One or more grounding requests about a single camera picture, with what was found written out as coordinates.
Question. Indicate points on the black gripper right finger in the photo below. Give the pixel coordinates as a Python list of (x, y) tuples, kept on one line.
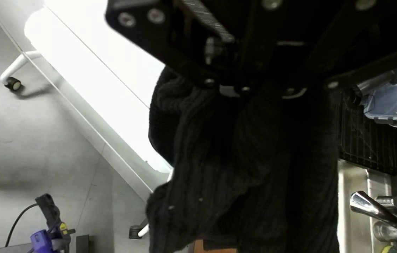
[(376, 36)]

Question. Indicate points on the white foreground panel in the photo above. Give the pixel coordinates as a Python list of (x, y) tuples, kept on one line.
[(94, 84)]

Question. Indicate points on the black knitted cloth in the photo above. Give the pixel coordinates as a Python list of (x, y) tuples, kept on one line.
[(235, 177)]

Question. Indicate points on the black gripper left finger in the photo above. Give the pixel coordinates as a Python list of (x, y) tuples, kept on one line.
[(160, 32)]

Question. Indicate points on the chrome faucet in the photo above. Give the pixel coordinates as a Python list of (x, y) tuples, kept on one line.
[(381, 215)]

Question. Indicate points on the clear container with blue lid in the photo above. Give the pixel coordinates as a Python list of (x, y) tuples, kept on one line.
[(393, 95)]

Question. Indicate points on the black dish rack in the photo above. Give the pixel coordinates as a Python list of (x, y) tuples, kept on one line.
[(376, 144)]

